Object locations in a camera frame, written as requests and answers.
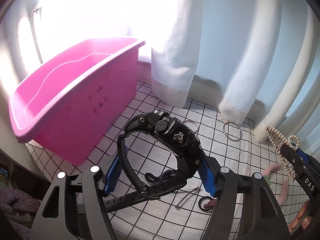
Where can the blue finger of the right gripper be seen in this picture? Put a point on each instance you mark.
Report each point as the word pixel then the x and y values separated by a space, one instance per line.
pixel 293 163
pixel 307 158

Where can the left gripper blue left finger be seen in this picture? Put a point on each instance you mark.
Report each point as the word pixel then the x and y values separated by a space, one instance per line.
pixel 112 170

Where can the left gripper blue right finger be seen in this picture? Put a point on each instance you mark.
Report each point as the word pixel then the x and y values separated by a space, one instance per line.
pixel 207 178

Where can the black hair tie purple knot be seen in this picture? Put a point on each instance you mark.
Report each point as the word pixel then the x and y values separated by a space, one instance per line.
pixel 206 203

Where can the pearl hair claw clip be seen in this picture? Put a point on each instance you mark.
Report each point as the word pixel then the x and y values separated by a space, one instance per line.
pixel 278 141

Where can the black digital wristwatch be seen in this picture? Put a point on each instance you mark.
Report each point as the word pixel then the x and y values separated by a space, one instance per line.
pixel 150 157

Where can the person right hand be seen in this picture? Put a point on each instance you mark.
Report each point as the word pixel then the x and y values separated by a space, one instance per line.
pixel 301 217

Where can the black hair pins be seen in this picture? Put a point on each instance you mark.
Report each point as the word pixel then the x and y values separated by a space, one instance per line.
pixel 177 206

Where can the black white checked sheet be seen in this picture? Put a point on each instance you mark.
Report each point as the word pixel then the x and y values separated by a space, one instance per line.
pixel 162 172

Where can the large silver bangle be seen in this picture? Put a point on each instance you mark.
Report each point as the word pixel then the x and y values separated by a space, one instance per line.
pixel 232 131

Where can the small silver bangle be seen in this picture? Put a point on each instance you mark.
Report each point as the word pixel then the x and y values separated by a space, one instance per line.
pixel 192 125

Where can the pink plastic tub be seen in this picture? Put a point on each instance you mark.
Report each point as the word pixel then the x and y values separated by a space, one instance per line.
pixel 69 103

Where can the white curtain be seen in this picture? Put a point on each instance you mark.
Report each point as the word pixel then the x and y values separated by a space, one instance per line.
pixel 256 59

